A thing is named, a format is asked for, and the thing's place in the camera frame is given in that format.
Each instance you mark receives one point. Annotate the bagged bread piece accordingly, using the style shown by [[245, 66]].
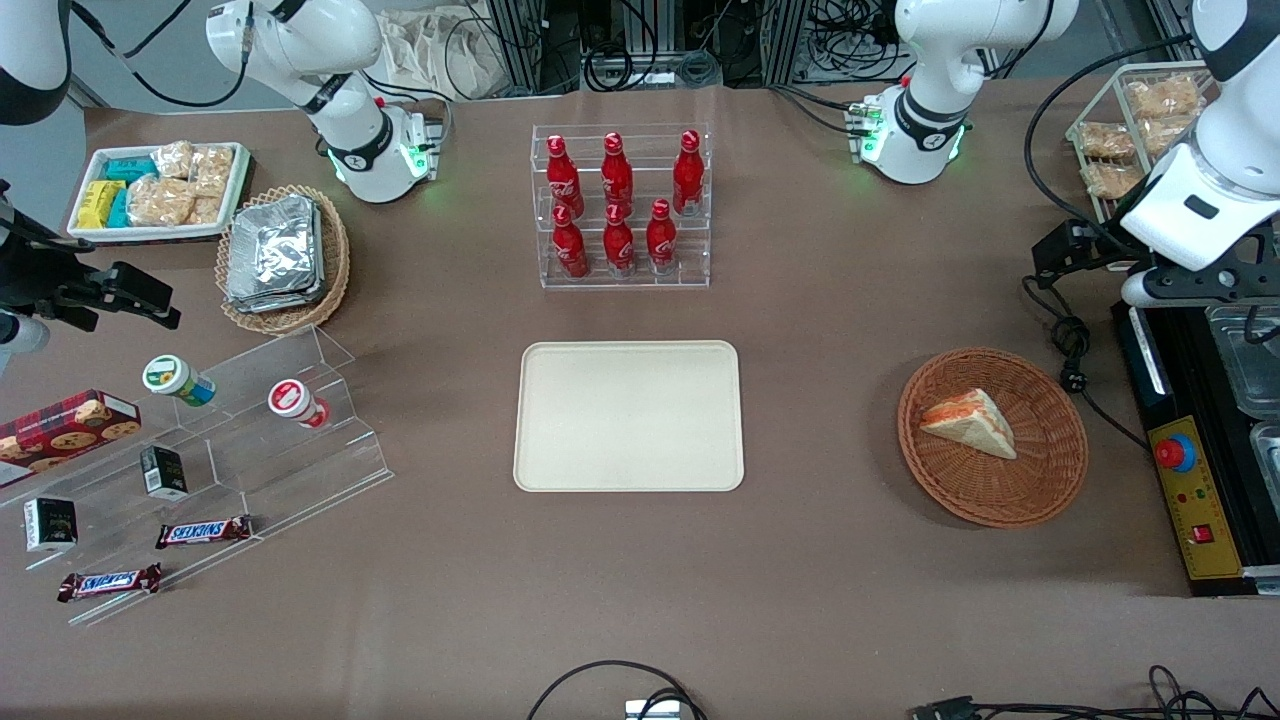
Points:
[[1163, 97], [1107, 140], [1110, 180], [1172, 135]]

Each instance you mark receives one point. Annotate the triangular sandwich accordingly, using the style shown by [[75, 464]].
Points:
[[968, 425]]

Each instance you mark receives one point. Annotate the red emergency stop button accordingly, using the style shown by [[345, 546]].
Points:
[[1175, 453]]

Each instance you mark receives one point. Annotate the red rocker switch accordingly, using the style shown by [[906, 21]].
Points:
[[1202, 533]]

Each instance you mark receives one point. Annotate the red lidded yogurt cup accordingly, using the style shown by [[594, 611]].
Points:
[[292, 400]]

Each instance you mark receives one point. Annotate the red cola bottle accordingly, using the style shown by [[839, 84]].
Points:
[[617, 172], [661, 240], [562, 175], [688, 172], [619, 245], [570, 248]]

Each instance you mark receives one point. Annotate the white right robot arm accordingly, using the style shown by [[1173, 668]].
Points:
[[350, 130]]

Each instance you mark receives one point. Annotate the cream plastic tray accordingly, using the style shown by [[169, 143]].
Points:
[[628, 415]]

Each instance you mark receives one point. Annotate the small black carton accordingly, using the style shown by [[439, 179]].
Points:
[[50, 524], [163, 473]]

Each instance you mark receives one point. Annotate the green lidded yogurt cup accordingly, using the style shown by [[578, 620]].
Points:
[[172, 377]]

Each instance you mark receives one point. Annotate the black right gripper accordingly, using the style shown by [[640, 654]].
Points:
[[28, 275]]

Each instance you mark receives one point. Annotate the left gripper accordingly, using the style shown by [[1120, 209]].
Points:
[[1093, 250]]

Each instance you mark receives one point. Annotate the yellow snack pack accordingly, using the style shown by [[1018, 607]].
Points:
[[97, 205]]

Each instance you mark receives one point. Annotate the white rectangular snack tray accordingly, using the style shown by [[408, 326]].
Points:
[[238, 185]]

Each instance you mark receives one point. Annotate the black machine with yellow panel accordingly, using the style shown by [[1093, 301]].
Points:
[[1200, 380]]

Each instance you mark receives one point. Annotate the clear rice cracker bag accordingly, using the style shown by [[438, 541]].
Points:
[[172, 160], [160, 202], [212, 170], [207, 210]]

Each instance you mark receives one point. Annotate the small grey device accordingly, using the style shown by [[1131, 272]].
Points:
[[652, 710]]

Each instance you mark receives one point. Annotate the clear acrylic stepped shelf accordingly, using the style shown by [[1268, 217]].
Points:
[[290, 470]]

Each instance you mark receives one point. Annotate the red tartan cookie box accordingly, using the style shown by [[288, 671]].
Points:
[[60, 432]]

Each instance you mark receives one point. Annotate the oval light wicker basket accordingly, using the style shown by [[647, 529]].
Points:
[[335, 270]]

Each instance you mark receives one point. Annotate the teal snack pack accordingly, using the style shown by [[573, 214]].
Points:
[[130, 169], [119, 210]]

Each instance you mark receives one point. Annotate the brown snickers bar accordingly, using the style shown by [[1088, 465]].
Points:
[[108, 582], [203, 532]]

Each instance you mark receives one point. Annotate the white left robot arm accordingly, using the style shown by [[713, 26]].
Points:
[[930, 110]]

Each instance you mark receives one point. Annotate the aluminium equipment frame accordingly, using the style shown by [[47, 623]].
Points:
[[640, 40]]

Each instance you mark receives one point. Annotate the clear plastic container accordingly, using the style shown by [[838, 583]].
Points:
[[1240, 360], [1268, 460]]

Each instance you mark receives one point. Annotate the round brown wicker basket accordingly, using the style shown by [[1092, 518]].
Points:
[[1040, 480]]

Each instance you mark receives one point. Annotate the clear acrylic bottle rack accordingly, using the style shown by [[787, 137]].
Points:
[[640, 280]]

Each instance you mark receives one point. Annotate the white cloth bags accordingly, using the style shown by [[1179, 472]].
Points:
[[420, 55]]

